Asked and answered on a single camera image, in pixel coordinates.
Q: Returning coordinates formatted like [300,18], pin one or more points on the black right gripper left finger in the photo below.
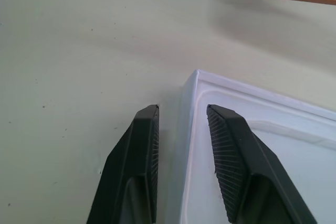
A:
[131,171]

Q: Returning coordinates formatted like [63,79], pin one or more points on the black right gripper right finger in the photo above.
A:
[252,161]

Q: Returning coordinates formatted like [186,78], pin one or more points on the white plastic tray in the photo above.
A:
[288,155]

